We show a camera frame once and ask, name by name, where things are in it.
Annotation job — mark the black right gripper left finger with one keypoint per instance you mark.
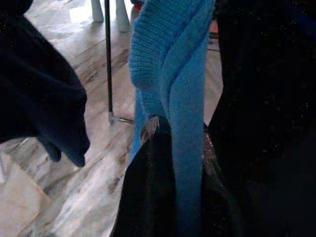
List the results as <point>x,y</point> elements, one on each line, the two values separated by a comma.
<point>148,177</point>

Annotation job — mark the black metal clothes rack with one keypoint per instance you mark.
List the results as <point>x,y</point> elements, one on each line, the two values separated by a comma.
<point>108,61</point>

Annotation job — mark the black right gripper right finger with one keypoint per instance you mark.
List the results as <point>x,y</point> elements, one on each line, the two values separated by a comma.
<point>217,192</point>

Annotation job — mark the dark navy garment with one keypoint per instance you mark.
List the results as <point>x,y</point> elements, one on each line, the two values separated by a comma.
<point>37,86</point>

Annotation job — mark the black garment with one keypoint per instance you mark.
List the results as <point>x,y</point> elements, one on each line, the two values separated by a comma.
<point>266,74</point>

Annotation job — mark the blue knit sweater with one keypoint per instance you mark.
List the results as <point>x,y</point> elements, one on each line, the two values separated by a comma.
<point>172,61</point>

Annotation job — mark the white plastic chair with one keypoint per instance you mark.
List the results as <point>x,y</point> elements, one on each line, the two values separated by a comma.
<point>97,12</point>

